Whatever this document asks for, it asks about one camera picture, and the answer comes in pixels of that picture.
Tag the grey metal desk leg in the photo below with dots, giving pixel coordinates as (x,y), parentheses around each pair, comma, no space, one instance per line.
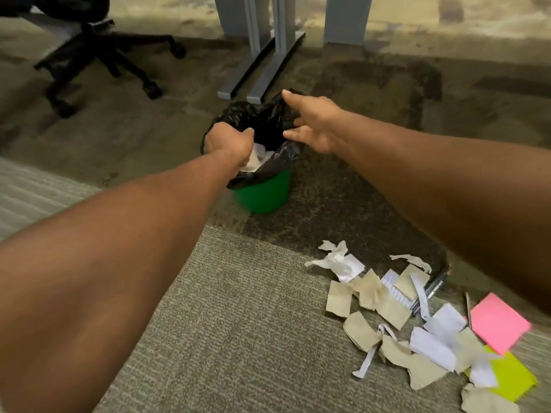
(254,42)
(282,42)

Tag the black trash bag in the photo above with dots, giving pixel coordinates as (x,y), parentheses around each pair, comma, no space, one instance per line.
(269,120)

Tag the black pen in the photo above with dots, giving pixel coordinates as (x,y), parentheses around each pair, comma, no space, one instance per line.
(435,294)
(432,288)

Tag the pile of torn paper pieces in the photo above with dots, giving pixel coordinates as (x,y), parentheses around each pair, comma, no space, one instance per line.
(387,305)

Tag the yellow-green sticky note pad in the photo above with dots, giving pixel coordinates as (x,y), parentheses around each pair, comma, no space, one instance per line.
(514,374)

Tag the person's right forearm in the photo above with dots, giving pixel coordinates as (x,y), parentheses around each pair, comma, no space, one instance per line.
(452,193)

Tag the person's left thumb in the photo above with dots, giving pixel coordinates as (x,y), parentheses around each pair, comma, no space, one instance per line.
(249,134)

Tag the person's right hand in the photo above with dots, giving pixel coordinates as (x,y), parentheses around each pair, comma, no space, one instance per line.
(320,122)

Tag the grey desk panel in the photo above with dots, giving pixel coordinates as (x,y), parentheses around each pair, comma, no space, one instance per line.
(348,17)

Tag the person's right thumb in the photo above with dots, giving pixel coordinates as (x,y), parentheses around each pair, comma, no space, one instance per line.
(297,134)

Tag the brown pencil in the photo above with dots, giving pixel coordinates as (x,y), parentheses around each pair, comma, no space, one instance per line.
(468,309)

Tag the green waste bin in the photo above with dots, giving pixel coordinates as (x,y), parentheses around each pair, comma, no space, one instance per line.
(264,193)

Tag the black office chair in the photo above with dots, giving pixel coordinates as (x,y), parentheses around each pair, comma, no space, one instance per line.
(86,42)

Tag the crumpled white paper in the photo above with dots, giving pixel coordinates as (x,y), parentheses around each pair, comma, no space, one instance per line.
(258,158)

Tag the pink sticky note pad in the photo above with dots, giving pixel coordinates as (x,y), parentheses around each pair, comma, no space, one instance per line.
(498,323)

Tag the person's left hand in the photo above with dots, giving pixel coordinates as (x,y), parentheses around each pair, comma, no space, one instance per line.
(228,141)

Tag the person's left forearm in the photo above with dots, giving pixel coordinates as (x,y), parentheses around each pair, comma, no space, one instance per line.
(112,270)

